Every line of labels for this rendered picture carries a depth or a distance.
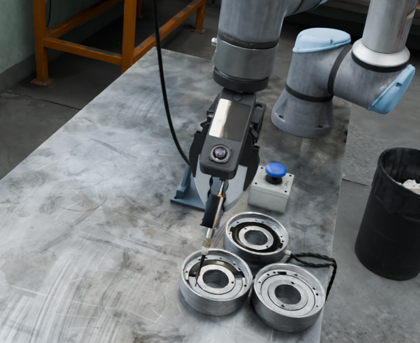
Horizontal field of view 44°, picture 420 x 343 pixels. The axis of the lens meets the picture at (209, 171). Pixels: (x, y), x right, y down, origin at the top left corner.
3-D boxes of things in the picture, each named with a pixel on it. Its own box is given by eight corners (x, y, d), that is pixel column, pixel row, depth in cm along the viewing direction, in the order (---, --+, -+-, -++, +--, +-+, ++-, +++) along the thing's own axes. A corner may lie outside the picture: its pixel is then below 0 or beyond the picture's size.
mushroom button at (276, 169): (280, 197, 97) (285, 174, 95) (259, 190, 98) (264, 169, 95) (283, 185, 101) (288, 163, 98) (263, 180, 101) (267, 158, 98)
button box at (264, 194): (284, 214, 97) (289, 192, 94) (247, 203, 98) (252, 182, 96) (290, 190, 104) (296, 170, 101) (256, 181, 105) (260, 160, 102)
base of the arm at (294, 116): (276, 102, 136) (284, 67, 131) (333, 116, 134) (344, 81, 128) (265, 128, 124) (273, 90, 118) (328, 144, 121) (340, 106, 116)
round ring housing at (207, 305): (190, 326, 73) (193, 306, 71) (170, 272, 81) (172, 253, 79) (258, 313, 77) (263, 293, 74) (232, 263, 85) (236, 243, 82)
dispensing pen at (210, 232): (183, 283, 74) (214, 168, 74) (188, 278, 78) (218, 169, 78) (198, 288, 73) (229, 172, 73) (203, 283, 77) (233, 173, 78)
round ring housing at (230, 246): (213, 260, 85) (216, 241, 82) (232, 222, 93) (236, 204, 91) (276, 281, 83) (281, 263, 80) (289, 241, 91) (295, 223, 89)
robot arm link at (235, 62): (272, 54, 60) (205, 39, 61) (265, 90, 63) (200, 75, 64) (282, 35, 66) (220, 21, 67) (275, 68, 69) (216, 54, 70)
